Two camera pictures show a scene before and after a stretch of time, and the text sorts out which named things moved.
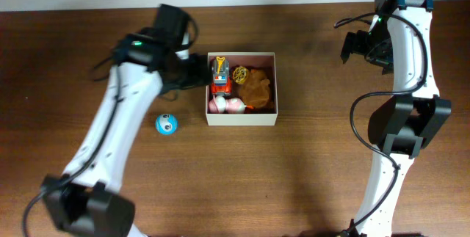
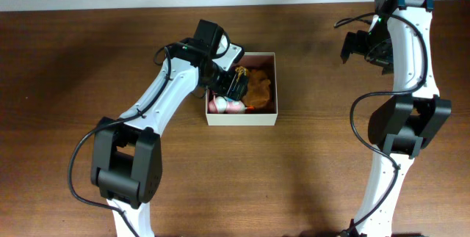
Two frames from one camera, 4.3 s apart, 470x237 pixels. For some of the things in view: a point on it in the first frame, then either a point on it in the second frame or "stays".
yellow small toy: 239,75 stays
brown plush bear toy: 255,91 stays
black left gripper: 198,70 → 235,86
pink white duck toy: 233,105 stays
